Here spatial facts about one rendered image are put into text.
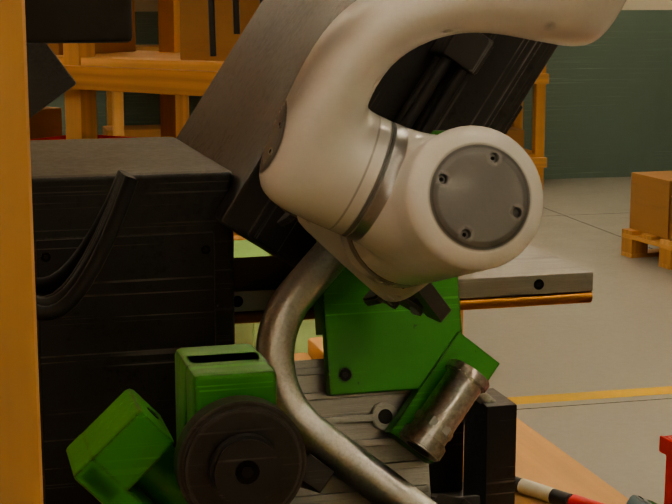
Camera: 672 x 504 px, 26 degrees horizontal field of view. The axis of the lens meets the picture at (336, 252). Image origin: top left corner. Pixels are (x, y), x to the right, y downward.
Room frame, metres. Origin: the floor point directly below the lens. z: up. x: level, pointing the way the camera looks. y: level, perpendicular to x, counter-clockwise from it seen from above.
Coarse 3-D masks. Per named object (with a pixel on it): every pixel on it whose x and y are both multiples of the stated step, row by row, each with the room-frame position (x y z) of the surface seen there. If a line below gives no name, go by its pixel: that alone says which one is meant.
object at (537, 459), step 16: (320, 352) 1.95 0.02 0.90; (528, 432) 1.56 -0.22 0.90; (528, 448) 1.51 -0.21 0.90; (544, 448) 1.51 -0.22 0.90; (528, 464) 1.45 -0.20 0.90; (544, 464) 1.45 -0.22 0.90; (560, 464) 1.45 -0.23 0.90; (576, 464) 1.45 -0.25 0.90; (544, 480) 1.40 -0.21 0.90; (560, 480) 1.40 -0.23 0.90; (576, 480) 1.40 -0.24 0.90; (592, 480) 1.40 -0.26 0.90; (528, 496) 1.36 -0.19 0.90; (592, 496) 1.36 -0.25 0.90; (608, 496) 1.36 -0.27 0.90; (624, 496) 1.36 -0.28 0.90
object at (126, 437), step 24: (120, 408) 0.83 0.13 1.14; (144, 408) 0.82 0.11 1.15; (96, 432) 0.83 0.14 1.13; (120, 432) 0.80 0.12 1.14; (144, 432) 0.80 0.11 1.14; (168, 432) 0.82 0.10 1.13; (72, 456) 0.82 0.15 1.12; (96, 456) 0.80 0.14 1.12; (120, 456) 0.80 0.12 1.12; (144, 456) 0.80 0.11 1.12; (168, 456) 0.82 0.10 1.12; (96, 480) 0.80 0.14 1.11; (120, 480) 0.80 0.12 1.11; (144, 480) 0.82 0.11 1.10; (168, 480) 0.82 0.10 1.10
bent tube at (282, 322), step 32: (320, 256) 1.10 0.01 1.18; (288, 288) 1.09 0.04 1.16; (320, 288) 1.10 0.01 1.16; (288, 320) 1.08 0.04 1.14; (288, 352) 1.08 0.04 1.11; (288, 384) 1.07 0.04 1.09; (320, 416) 1.08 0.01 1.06; (320, 448) 1.06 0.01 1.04; (352, 448) 1.07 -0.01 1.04; (352, 480) 1.07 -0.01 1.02; (384, 480) 1.07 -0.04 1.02
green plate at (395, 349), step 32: (352, 288) 1.14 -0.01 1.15; (448, 288) 1.16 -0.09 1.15; (320, 320) 1.19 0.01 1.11; (352, 320) 1.13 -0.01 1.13; (384, 320) 1.14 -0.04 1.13; (416, 320) 1.14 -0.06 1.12; (448, 320) 1.15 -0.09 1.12; (352, 352) 1.12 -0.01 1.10; (384, 352) 1.13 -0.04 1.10; (416, 352) 1.14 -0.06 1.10; (352, 384) 1.12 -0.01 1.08; (384, 384) 1.12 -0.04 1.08; (416, 384) 1.13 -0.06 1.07
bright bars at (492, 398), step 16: (480, 400) 1.31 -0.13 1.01; (496, 400) 1.32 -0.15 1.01; (480, 416) 1.31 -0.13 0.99; (496, 416) 1.30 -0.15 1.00; (512, 416) 1.30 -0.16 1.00; (464, 432) 1.35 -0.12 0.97; (480, 432) 1.31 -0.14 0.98; (496, 432) 1.30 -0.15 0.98; (512, 432) 1.30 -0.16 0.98; (464, 448) 1.35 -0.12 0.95; (480, 448) 1.31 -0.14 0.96; (496, 448) 1.30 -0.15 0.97; (512, 448) 1.30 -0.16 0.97; (464, 464) 1.35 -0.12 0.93; (480, 464) 1.31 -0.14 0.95; (496, 464) 1.30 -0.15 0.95; (512, 464) 1.30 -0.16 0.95; (464, 480) 1.35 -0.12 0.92; (480, 480) 1.31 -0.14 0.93; (496, 480) 1.30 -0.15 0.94; (512, 480) 1.30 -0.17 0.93; (480, 496) 1.31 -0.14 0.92; (496, 496) 1.30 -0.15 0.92; (512, 496) 1.30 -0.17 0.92
